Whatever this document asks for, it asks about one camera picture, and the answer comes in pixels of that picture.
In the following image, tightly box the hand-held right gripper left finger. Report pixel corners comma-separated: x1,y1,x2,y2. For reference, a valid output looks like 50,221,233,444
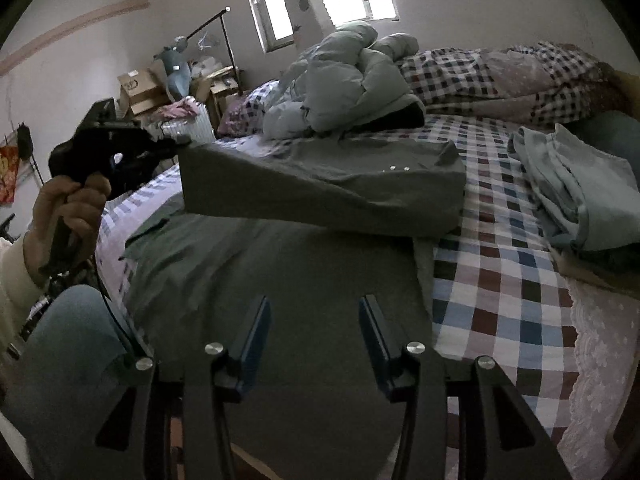
95,295,273,480

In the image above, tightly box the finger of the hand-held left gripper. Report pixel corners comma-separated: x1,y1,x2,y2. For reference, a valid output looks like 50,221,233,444
145,136,192,162

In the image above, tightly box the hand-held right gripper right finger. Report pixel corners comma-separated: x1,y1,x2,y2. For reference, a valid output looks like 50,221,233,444
359,294,571,480

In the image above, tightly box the dark green shirt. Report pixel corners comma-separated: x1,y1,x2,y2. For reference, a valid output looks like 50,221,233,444
120,137,468,467

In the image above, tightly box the black clothes rack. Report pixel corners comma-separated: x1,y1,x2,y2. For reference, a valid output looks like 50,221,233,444
187,6,244,97

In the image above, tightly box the person's left hand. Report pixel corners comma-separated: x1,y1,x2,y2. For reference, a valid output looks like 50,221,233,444
22,174,114,288

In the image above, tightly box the white ribbed suitcase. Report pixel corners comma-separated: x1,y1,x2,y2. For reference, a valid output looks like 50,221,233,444
160,105,217,147

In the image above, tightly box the pink cloth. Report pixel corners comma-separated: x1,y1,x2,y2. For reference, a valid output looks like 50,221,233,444
157,99,202,122

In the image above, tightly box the cardboard box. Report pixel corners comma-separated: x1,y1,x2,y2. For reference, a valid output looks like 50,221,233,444
117,67,167,117
192,67,242,132

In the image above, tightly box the floral pillow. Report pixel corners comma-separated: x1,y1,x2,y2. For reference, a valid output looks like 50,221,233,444
217,87,274,137

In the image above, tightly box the checkered bed sheet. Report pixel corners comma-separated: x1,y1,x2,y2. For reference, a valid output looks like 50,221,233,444
95,80,640,461

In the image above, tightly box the person's leg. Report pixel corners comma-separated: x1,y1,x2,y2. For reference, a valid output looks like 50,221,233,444
0,284,156,480

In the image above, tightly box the light green puffy quilt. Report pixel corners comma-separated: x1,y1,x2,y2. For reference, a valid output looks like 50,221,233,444
262,21,427,142

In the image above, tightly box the light green garment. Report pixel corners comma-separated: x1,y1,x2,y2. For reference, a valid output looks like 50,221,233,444
507,122,640,272

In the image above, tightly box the checkered folded quilt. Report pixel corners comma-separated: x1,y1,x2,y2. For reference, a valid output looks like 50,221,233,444
397,42,632,129

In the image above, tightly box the grey cartoon body pillow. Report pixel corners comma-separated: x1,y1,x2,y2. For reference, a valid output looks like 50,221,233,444
570,110,640,162

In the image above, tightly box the red wall hanging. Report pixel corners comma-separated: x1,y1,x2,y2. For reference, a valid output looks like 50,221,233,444
0,145,22,207

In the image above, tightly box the black cable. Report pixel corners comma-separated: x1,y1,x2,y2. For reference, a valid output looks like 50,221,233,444
92,257,143,358

